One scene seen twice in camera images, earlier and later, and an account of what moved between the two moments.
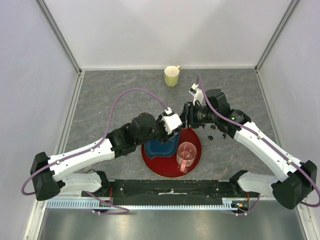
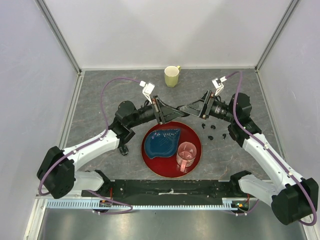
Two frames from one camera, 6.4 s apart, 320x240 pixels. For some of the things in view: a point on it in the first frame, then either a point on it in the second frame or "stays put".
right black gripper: (187, 116) -> (201, 107)
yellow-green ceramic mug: (171, 74) stays put
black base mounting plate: (165, 192) stays put
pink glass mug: (186, 154) stays put
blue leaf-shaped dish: (156, 149) stays put
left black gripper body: (160, 131) -> (156, 105)
